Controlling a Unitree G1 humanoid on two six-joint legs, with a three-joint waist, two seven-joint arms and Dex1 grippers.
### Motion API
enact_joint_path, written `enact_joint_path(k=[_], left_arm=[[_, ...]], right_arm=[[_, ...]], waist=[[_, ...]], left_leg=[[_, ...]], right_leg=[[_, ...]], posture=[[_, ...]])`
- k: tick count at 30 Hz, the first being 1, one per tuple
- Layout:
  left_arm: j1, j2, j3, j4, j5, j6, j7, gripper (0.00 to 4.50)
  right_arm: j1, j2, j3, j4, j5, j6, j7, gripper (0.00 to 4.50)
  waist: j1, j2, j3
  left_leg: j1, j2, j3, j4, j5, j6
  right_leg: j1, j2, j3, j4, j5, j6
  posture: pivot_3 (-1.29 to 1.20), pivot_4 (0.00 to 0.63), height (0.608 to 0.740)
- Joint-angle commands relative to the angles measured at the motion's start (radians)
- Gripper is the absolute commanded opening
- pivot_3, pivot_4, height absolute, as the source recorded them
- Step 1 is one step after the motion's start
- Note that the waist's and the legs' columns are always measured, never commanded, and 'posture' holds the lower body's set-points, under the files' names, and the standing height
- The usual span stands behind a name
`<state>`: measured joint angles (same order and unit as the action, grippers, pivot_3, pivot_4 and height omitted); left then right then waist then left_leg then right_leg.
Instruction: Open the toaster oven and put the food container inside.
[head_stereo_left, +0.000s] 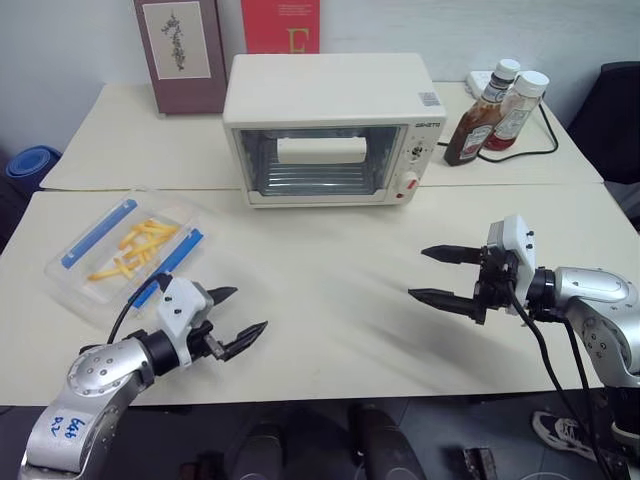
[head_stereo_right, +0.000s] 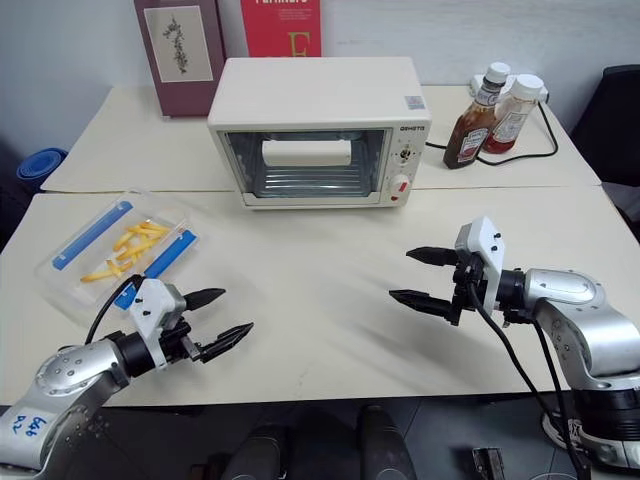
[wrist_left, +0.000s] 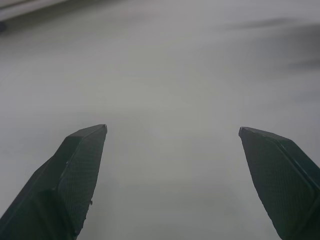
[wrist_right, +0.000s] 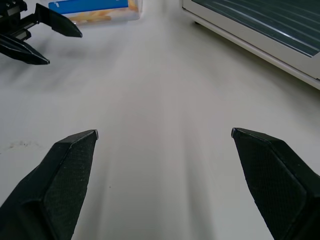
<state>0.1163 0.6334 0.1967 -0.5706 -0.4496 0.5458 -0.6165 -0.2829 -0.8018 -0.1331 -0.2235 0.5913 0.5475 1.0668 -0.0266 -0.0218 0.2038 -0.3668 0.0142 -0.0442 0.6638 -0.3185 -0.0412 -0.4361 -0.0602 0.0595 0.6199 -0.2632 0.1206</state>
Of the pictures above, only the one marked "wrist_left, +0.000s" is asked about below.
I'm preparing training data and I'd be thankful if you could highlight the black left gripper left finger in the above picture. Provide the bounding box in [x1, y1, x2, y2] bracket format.
[0, 123, 109, 240]

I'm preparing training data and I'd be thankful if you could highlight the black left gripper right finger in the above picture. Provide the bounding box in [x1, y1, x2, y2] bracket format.
[238, 126, 320, 240]

